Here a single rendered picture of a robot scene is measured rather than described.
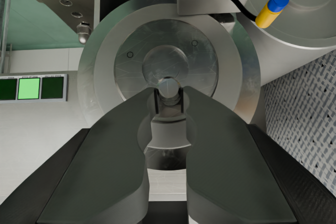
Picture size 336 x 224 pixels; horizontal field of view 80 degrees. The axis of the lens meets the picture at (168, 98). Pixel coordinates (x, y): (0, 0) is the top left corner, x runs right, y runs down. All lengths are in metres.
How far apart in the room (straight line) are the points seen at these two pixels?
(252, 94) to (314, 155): 0.17
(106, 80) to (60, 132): 0.41
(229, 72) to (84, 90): 0.11
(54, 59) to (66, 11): 2.98
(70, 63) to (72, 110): 2.83
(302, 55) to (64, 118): 0.50
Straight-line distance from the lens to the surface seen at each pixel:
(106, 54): 0.17
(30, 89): 0.61
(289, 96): 0.36
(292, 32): 0.20
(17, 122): 0.63
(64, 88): 0.56
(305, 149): 0.33
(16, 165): 0.63
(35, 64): 3.64
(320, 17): 0.22
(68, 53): 3.43
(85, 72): 0.18
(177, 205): 0.60
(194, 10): 0.17
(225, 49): 0.16
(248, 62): 0.17
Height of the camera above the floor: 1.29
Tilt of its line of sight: 9 degrees down
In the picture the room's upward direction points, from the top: 178 degrees clockwise
